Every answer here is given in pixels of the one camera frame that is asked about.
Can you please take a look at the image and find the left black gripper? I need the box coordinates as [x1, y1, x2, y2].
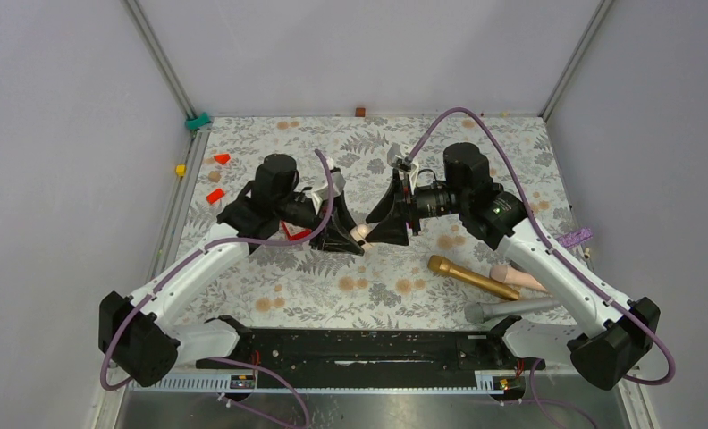
[276, 191, 367, 254]

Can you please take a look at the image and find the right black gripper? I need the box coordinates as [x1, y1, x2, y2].
[366, 168, 468, 247]

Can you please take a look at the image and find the pink earbud charging case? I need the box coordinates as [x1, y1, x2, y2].
[350, 224, 371, 247]

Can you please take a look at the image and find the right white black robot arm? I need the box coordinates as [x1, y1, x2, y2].
[366, 142, 661, 391]

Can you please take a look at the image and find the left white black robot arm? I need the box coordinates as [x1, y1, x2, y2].
[98, 151, 365, 391]

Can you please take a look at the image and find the red box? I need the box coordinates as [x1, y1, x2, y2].
[281, 221, 311, 241]

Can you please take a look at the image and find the gold microphone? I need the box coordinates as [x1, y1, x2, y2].
[427, 255, 520, 301]

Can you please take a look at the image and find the floral table mat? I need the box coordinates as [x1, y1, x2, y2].
[178, 114, 577, 330]

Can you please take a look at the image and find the pink microphone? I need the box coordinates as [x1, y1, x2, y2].
[489, 265, 548, 293]

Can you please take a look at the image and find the grey microphone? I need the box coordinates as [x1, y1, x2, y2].
[464, 298, 561, 324]

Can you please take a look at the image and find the red flat block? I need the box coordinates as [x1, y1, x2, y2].
[206, 189, 225, 205]

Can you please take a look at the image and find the red triangular block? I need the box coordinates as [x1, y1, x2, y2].
[213, 154, 231, 165]

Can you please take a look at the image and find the purple glitter microphone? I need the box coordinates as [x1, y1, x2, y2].
[556, 228, 594, 249]

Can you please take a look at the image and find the teal block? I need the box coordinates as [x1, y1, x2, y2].
[184, 113, 212, 131]

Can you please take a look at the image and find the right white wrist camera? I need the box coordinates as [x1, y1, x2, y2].
[386, 143, 419, 182]

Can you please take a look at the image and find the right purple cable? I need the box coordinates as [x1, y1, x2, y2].
[393, 107, 677, 429]

